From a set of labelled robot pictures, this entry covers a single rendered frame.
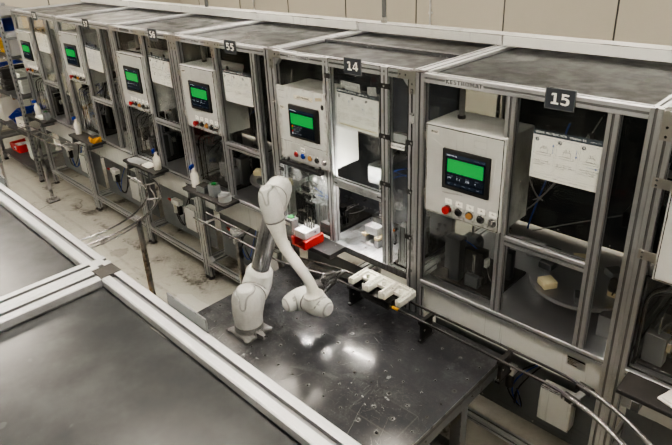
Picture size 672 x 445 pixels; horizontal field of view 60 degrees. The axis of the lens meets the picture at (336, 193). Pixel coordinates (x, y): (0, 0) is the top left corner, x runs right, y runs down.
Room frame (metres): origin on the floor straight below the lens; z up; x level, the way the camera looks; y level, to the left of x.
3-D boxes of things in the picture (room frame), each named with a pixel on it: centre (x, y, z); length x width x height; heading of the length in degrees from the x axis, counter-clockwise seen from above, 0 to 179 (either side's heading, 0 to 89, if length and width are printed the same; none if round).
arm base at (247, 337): (2.58, 0.49, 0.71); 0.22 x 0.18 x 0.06; 45
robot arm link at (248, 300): (2.60, 0.50, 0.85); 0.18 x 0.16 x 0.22; 172
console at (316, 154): (3.36, 0.10, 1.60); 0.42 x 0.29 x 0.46; 45
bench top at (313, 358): (2.45, 0.10, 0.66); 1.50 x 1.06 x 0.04; 45
